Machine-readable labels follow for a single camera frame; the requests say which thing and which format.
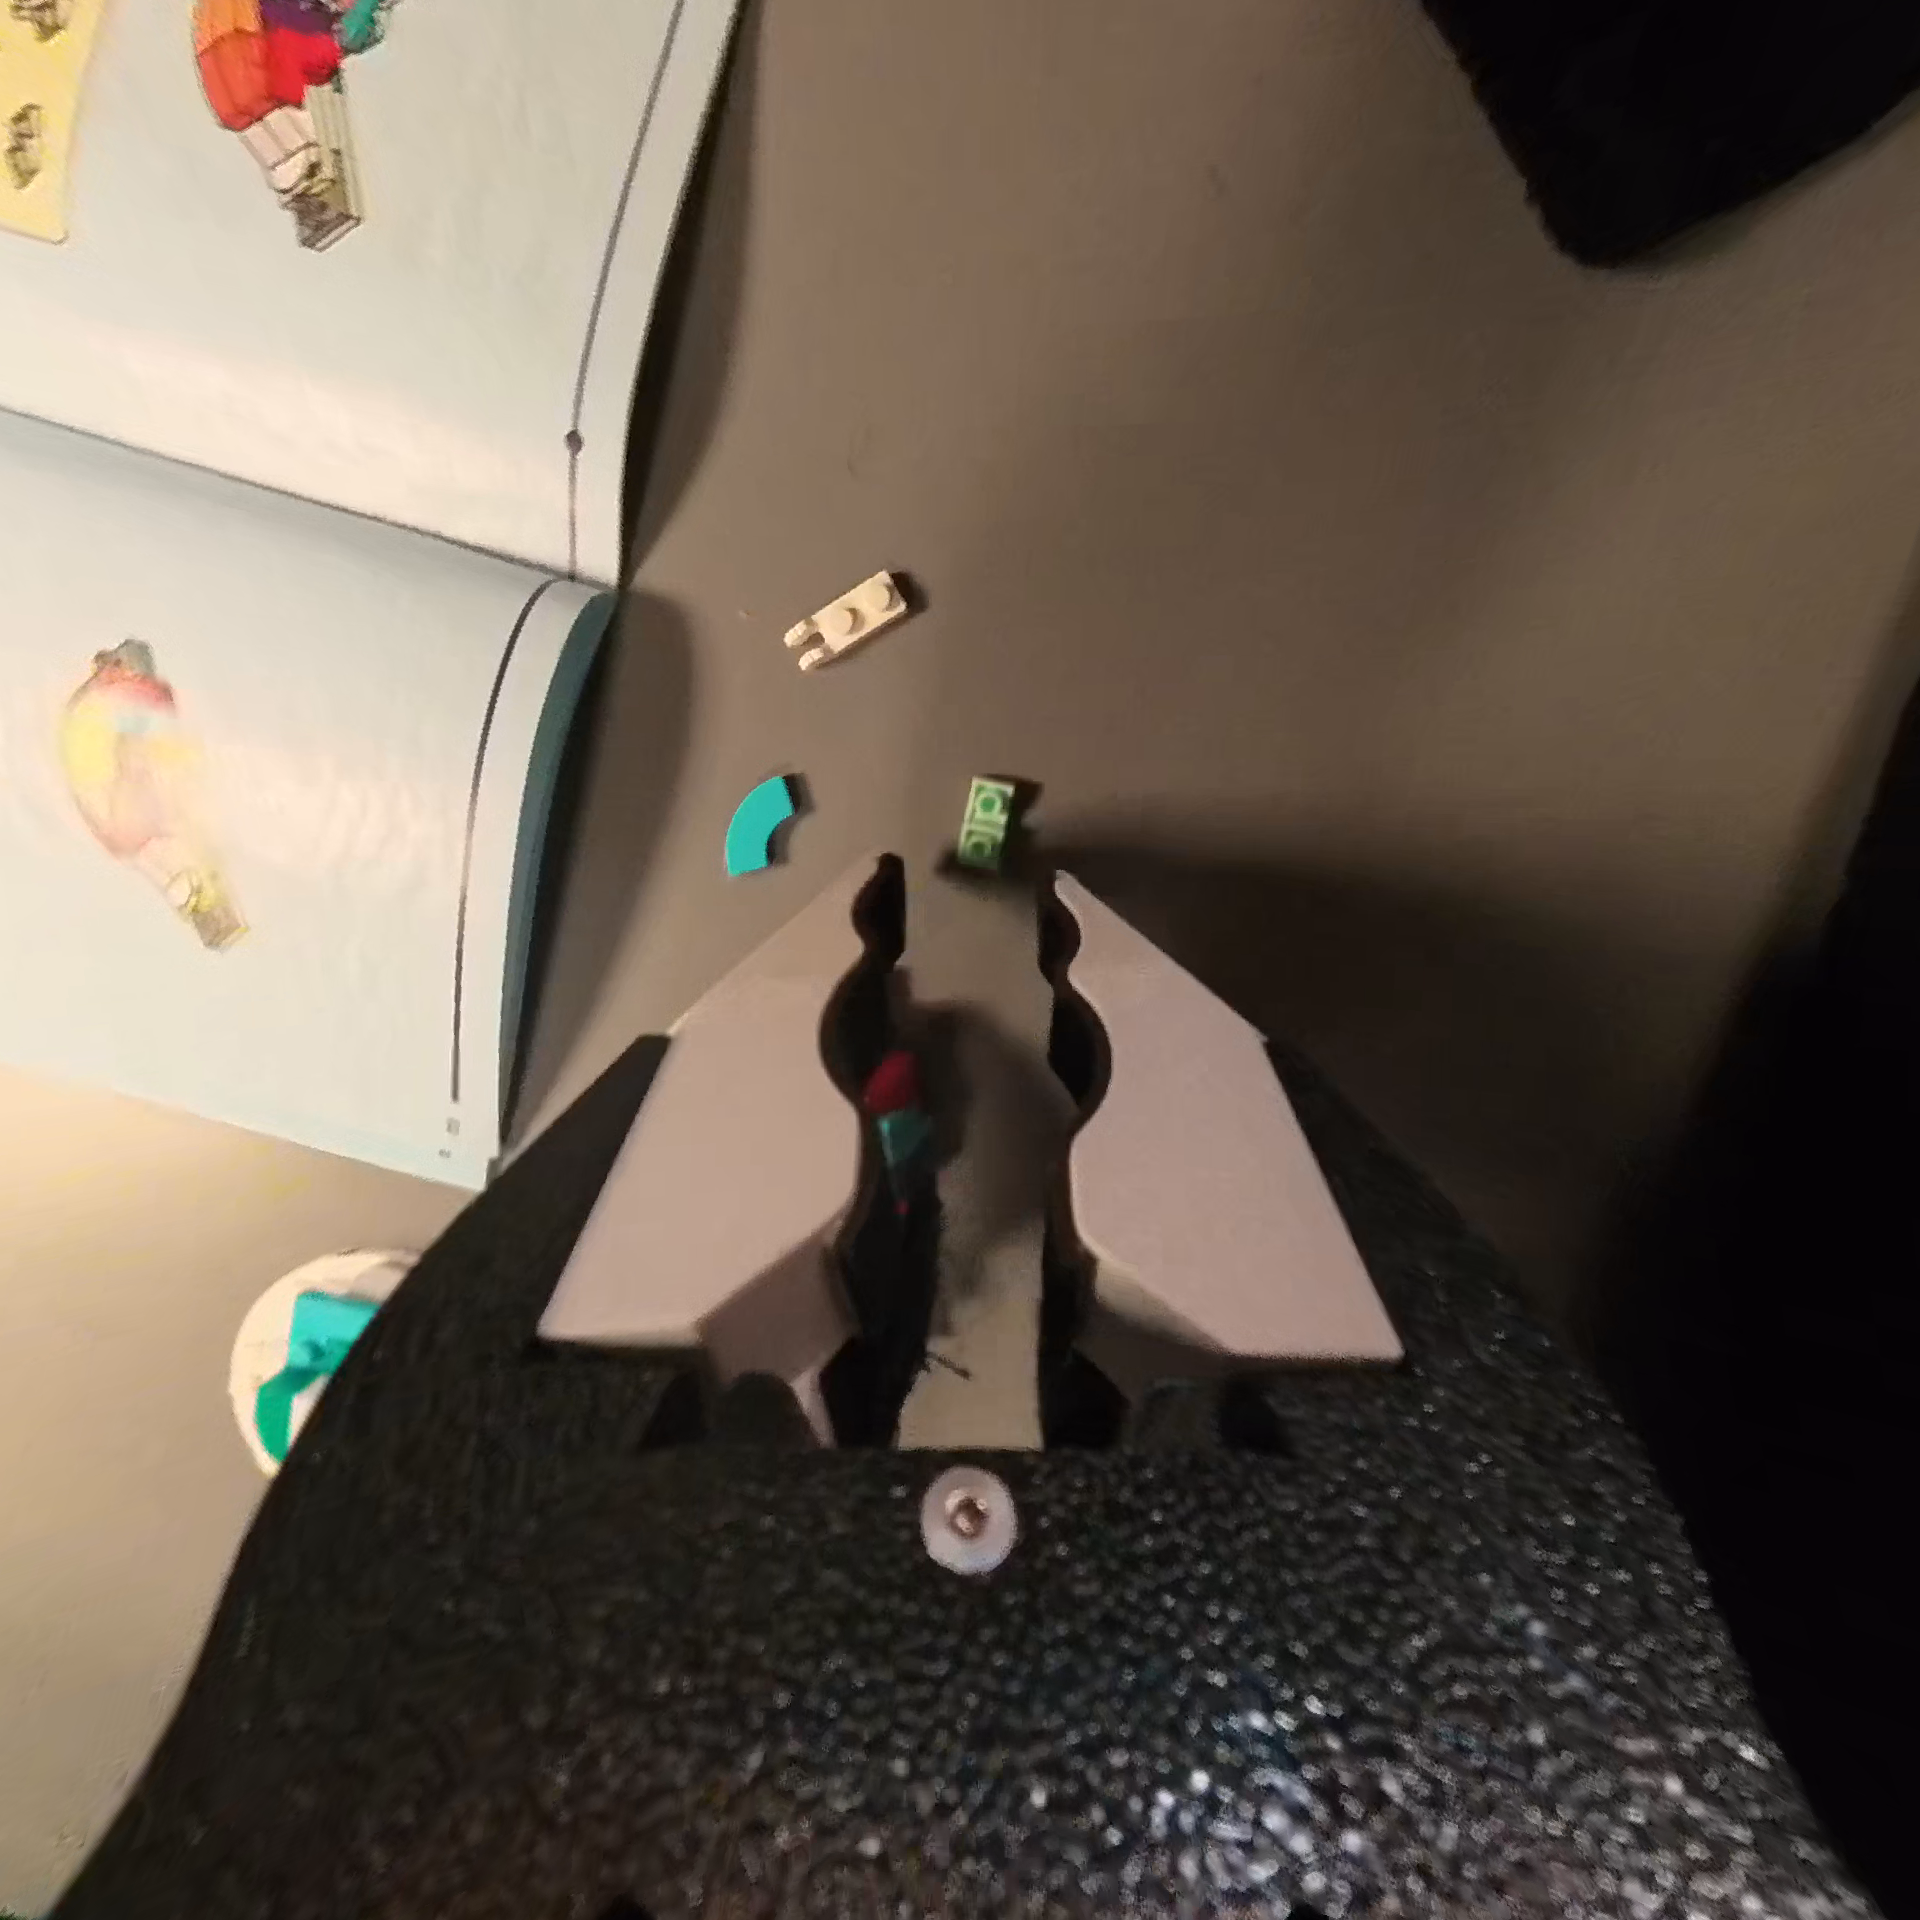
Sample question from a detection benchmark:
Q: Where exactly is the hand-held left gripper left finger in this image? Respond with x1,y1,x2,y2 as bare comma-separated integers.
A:
534,854,908,1446

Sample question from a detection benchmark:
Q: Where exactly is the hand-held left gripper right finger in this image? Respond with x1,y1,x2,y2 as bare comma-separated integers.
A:
1031,872,1406,1446

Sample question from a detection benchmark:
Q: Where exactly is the red and teal lego piece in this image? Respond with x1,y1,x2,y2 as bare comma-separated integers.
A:
861,1050,942,1222

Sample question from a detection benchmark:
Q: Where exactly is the teal curved lego tile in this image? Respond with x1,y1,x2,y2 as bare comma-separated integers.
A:
719,770,809,880

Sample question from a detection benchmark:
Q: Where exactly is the white and teal lego assembly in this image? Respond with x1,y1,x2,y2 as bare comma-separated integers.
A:
223,1248,424,1480

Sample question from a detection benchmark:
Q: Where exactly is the green printed lego tile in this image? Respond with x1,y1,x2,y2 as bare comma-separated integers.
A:
950,774,1031,880

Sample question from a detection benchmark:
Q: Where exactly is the white lego hinge plate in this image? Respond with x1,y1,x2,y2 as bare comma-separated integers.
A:
784,570,921,673

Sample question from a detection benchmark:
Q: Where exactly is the lego instruction booklet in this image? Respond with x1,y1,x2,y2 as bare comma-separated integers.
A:
0,0,744,1196

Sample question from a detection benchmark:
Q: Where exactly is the dark object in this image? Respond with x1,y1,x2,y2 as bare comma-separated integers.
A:
1416,0,1920,272

